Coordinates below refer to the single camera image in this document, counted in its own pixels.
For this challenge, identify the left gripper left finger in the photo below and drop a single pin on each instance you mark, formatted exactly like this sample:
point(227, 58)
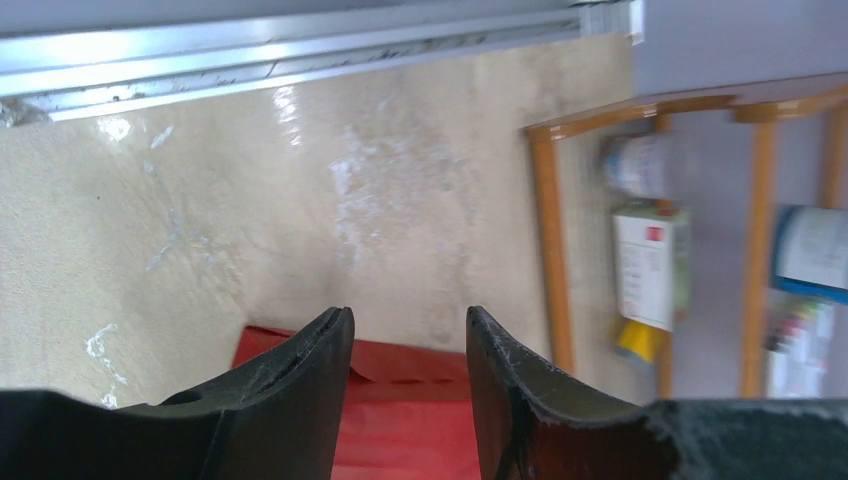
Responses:
point(277, 416)

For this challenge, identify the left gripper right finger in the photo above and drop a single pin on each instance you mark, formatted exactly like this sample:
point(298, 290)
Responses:
point(534, 421)

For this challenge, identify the red paper bag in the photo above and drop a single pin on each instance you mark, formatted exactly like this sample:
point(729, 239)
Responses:
point(407, 414)

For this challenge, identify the yellow green cube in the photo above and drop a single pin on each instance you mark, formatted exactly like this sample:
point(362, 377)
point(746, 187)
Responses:
point(640, 343)

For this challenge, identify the white small box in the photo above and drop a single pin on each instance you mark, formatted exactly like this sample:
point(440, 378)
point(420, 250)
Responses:
point(652, 255)

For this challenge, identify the pack of coloured markers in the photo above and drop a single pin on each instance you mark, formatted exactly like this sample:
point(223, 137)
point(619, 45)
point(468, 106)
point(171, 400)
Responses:
point(797, 347)

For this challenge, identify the small clear jar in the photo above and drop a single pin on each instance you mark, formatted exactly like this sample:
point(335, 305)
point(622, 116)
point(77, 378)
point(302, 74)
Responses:
point(656, 165)

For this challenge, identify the blue lidded jar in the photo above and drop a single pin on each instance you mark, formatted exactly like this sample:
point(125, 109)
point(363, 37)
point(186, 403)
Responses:
point(809, 252)

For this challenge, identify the wooden shelf rack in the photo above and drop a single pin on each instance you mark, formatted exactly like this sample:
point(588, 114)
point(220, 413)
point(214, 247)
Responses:
point(762, 107)

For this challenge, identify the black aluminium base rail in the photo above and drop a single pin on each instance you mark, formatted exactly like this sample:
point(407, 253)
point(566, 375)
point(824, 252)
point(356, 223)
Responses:
point(95, 72)

